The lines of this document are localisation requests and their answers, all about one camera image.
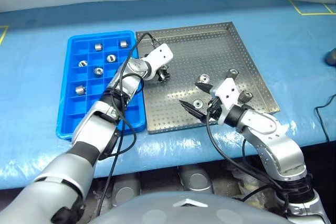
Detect thin black table cable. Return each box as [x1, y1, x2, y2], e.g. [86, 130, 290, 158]
[314, 94, 336, 142]

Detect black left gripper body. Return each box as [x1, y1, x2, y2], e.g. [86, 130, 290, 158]
[152, 63, 170, 78]

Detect silver robot torso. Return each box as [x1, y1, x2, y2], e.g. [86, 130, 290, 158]
[88, 190, 290, 224]

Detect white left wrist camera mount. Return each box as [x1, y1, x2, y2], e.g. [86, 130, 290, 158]
[146, 43, 174, 70]

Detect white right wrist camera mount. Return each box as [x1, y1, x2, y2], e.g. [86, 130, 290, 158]
[209, 76, 241, 125]

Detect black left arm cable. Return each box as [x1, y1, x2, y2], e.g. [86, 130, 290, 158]
[96, 32, 160, 217]

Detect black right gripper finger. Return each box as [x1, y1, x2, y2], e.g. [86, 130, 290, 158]
[194, 82, 214, 94]
[178, 100, 208, 123]

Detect perforated steel tray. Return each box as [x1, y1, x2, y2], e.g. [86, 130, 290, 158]
[135, 21, 280, 135]

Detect dark grey rounded object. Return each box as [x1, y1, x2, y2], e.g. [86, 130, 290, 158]
[324, 50, 336, 65]

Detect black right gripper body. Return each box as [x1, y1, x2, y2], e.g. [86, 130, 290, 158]
[206, 97, 224, 124]

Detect blue plastic compartment tray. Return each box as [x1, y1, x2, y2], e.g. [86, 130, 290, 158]
[56, 30, 147, 141]

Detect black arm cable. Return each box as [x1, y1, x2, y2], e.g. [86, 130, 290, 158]
[205, 105, 292, 217]
[96, 32, 160, 217]

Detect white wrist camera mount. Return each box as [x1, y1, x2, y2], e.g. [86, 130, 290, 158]
[209, 76, 241, 125]
[146, 43, 174, 70]

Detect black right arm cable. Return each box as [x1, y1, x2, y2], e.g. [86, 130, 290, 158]
[205, 105, 292, 217]

